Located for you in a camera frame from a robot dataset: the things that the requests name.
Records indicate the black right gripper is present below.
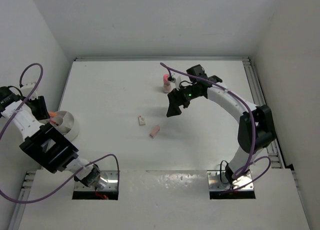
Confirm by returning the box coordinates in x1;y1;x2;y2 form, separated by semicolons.
166;83;202;117

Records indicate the orange grey marker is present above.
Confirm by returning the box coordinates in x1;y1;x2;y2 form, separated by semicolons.
48;111;58;118

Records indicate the red pen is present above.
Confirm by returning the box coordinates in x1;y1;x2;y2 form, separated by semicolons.
48;119;60;126

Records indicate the white eraser with label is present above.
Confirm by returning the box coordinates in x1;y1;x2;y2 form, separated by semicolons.
138;115;146;126

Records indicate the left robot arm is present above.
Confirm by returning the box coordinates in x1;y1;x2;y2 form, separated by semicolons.
0;86;101;188

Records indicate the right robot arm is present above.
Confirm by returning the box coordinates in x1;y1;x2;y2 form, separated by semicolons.
161;63;276;184

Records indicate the pink eraser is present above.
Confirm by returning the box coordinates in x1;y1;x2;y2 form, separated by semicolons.
149;125;160;138

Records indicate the white round container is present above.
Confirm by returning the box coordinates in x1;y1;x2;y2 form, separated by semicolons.
50;111;80;142

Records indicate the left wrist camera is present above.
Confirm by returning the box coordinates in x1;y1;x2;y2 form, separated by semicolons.
20;82;39;100

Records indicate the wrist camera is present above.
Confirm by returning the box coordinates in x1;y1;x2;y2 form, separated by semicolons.
20;82;39;100
167;75;182;90

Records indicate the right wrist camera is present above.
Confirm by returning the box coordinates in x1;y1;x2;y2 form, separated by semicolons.
167;75;182;90

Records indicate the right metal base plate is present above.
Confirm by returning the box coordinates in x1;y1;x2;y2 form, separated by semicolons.
206;170;257;200

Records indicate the metal base plate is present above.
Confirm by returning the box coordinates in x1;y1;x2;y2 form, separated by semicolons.
72;171;119;201
206;170;257;200

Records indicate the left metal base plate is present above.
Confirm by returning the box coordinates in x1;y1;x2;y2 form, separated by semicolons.
72;171;119;201

